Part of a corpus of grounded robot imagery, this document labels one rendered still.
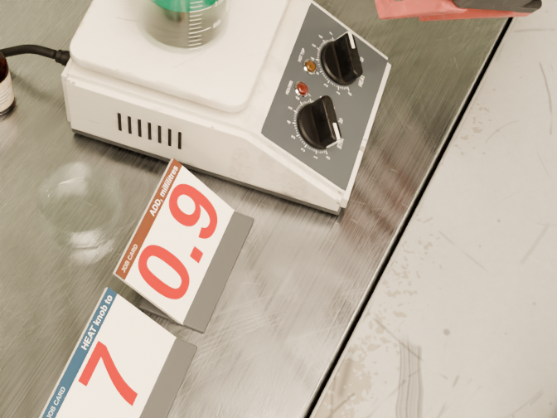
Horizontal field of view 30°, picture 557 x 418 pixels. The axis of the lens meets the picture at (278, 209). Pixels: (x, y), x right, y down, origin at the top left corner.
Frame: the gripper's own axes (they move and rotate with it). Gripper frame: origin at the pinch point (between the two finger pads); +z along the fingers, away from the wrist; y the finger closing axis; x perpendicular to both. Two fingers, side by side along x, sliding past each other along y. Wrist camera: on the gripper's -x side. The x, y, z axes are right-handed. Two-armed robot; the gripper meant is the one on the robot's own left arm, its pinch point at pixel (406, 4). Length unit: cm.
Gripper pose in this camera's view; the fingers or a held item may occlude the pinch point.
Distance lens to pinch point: 68.4
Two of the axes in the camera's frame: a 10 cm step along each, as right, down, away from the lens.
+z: -5.5, 2.7, 7.9
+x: 2.1, 9.6, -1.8
